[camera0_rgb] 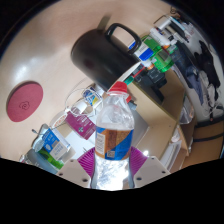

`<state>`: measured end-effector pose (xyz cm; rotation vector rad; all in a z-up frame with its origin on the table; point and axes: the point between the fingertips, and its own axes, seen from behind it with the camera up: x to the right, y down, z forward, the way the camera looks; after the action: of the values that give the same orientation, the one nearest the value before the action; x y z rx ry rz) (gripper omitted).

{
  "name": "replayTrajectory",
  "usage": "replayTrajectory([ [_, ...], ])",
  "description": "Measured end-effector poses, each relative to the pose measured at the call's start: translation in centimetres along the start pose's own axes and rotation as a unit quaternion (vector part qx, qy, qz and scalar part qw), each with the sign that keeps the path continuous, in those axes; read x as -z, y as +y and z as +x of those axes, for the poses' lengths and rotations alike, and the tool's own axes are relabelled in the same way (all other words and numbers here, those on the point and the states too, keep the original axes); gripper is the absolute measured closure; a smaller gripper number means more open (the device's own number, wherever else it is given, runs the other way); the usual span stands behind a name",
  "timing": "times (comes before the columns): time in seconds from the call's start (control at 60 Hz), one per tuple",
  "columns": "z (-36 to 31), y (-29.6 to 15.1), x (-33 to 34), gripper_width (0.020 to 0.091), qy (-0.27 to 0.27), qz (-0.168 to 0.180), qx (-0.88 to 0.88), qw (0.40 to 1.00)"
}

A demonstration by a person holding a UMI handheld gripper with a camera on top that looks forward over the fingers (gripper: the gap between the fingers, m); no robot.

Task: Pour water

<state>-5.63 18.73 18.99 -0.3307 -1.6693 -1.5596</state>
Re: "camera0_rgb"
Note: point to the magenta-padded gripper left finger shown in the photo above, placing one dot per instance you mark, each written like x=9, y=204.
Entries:
x=74, y=170

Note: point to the clear water bottle red cap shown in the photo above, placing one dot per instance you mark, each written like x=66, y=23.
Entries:
x=114, y=140

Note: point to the magenta carton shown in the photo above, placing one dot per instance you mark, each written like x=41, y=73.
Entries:
x=81, y=126

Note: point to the hanging dark clothes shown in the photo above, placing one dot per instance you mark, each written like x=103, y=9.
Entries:
x=203, y=73

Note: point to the flat round red coaster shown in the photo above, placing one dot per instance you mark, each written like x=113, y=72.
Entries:
x=25, y=102

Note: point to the black mug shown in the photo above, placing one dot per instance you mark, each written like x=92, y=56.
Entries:
x=100, y=58

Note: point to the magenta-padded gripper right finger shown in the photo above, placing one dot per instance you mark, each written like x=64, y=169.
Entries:
x=148, y=170

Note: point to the green plastic container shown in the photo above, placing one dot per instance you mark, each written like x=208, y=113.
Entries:
x=162, y=60

